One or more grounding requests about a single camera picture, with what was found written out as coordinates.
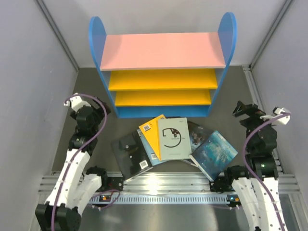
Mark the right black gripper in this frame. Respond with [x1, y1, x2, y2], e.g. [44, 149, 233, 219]
[232, 100, 278, 152]

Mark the yellow book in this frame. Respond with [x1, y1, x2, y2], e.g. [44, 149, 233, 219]
[139, 115, 165, 160]

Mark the black glossy book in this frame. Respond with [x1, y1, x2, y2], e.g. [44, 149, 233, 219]
[111, 131, 153, 181]

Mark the purple Robinson Crusoe book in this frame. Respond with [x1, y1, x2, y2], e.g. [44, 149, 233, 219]
[166, 116, 188, 125]

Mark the light blue book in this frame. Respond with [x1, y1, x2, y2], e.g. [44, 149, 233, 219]
[137, 129, 166, 166]

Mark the grey-green book with black arc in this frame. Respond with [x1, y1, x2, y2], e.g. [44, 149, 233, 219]
[158, 119, 191, 161]

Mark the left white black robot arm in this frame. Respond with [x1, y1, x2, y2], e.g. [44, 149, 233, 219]
[35, 93, 110, 231]

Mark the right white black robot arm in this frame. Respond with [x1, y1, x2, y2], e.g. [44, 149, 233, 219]
[210, 101, 291, 231]

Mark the teal blue cover book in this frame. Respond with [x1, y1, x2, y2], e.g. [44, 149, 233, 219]
[189, 130, 238, 182]

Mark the dark Wuthering Heights book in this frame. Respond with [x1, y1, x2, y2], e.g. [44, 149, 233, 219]
[187, 121, 214, 153]

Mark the blue pink yellow shelf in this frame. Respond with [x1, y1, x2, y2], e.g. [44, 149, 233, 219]
[88, 12, 237, 118]

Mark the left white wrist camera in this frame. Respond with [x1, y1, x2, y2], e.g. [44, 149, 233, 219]
[64, 96, 89, 112]

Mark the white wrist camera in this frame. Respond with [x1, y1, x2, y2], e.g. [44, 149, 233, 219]
[260, 107, 291, 126]
[64, 96, 89, 112]

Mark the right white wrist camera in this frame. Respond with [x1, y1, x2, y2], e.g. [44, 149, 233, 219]
[260, 107, 291, 126]

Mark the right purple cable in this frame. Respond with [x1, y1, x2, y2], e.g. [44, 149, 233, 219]
[209, 112, 292, 231]

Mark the perforated grey cable duct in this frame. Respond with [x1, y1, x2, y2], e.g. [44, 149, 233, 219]
[89, 194, 240, 205]

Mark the aluminium mounting rail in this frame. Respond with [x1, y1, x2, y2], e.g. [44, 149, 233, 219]
[38, 172, 300, 195]

